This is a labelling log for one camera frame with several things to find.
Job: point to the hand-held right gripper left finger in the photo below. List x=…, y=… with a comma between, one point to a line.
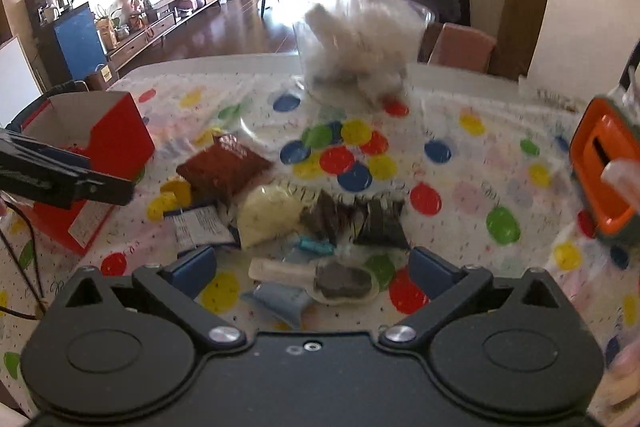
x=192, y=269

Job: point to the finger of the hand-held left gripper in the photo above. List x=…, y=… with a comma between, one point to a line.
x=60, y=179

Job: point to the grey cookie in clear wrapper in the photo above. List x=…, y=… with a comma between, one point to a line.
x=345, y=282

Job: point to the orange brown cookie packet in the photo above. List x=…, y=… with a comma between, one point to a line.
x=225, y=164

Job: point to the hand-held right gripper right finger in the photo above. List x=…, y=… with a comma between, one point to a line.
x=430, y=274

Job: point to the teal candy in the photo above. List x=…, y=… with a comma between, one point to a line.
x=315, y=247

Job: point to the orange grey plastic container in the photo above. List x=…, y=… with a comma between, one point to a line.
x=587, y=147

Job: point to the polka dot tablecloth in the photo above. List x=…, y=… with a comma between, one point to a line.
x=475, y=167

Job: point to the brown paper bag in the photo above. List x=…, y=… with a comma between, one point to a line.
x=102, y=78

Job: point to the clear bag of white stuff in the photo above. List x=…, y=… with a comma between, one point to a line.
x=365, y=37

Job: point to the whiteboard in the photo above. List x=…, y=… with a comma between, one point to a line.
x=17, y=79

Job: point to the white label snack packet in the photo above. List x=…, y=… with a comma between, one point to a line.
x=200, y=227

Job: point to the pink chair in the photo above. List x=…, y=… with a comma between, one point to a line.
x=462, y=49

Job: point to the wooden television cabinet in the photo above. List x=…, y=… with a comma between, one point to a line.
x=165, y=22

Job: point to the cream snack packet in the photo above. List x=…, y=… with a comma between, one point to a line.
x=267, y=217

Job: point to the white black snack packet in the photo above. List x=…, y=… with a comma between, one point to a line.
x=280, y=269

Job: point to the red cardboard box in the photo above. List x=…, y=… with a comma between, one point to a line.
x=117, y=132

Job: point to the black gold snack packet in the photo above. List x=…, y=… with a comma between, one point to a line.
x=381, y=224

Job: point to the dark brown snack packet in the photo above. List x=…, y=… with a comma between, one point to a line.
x=325, y=214

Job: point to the blue grey snack packet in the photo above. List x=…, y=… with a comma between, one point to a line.
x=280, y=299

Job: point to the blue cabinet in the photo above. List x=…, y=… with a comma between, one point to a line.
x=75, y=44

